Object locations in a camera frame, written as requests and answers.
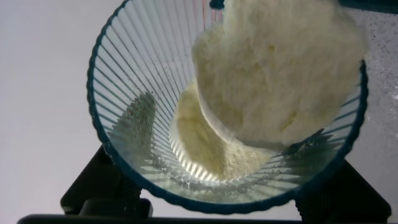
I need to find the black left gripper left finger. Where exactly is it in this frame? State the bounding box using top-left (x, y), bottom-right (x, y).
top-left (60, 145), bottom-right (154, 218)

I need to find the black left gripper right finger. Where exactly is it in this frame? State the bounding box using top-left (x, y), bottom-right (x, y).
top-left (294, 160), bottom-right (392, 224)

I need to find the clear ribbed cup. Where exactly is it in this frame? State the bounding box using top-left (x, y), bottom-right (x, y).
top-left (86, 0), bottom-right (369, 215)

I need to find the white powder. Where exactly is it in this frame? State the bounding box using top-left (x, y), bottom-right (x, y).
top-left (169, 0), bottom-right (368, 182)

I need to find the teal plastic basin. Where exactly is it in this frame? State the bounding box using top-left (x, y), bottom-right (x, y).
top-left (338, 0), bottom-right (398, 15)

